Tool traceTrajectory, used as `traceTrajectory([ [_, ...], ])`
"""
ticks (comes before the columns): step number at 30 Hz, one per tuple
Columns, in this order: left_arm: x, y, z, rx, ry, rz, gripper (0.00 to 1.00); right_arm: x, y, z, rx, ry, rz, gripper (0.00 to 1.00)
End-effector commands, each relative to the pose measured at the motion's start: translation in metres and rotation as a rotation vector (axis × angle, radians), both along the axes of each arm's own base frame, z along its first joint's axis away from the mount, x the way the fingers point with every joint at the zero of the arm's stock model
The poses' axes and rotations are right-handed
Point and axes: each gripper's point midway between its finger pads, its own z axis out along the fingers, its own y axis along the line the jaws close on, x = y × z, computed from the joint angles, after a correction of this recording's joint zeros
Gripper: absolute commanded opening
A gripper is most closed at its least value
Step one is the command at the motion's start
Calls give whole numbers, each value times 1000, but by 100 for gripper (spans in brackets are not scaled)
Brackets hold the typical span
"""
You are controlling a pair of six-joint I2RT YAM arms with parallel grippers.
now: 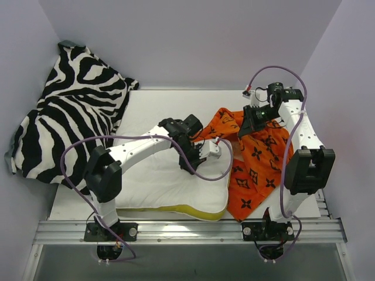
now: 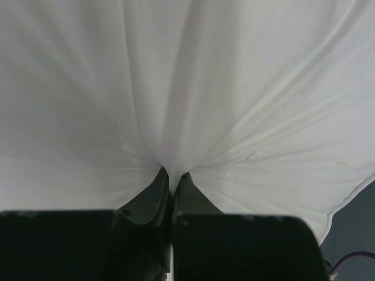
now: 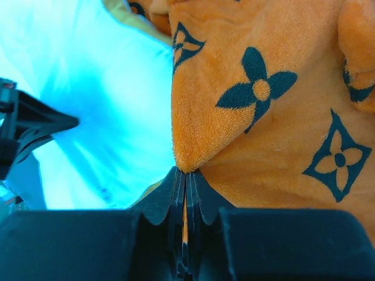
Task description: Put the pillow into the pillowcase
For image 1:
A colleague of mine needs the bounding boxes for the orange patterned pillowcase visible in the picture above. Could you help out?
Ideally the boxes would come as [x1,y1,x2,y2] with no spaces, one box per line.
[197,108,289,222]

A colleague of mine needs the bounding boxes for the white pillow yellow side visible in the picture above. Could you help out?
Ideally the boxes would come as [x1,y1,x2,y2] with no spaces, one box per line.
[115,140,233,221]

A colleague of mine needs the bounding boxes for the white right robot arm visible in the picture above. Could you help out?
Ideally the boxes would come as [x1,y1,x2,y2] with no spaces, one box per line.
[238,82,335,239]

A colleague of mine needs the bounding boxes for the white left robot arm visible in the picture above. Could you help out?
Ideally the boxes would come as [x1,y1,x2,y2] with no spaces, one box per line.
[83,114,204,241]

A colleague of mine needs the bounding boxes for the zebra print pillow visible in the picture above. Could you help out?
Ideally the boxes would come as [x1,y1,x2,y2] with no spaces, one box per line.
[4,40,139,189]

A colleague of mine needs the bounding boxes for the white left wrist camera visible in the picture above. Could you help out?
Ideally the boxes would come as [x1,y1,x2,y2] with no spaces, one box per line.
[199,140,221,159]

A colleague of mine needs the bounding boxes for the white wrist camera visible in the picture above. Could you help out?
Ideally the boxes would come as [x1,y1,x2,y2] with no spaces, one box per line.
[199,140,221,159]
[250,89,268,107]

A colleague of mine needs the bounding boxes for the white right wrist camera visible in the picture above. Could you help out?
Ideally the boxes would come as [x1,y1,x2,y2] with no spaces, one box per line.
[250,89,268,107]

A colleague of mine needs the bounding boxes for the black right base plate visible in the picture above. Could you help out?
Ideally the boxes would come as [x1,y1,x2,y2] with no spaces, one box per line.
[241,221,295,242]

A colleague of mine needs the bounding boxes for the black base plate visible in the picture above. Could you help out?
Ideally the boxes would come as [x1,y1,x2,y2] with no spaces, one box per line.
[83,221,139,242]
[241,221,295,242]

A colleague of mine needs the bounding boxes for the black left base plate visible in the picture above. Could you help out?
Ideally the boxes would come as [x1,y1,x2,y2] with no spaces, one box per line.
[83,221,139,242]

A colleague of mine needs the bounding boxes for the aluminium mounting rail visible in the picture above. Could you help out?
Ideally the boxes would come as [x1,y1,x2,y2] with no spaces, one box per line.
[33,220,347,246]

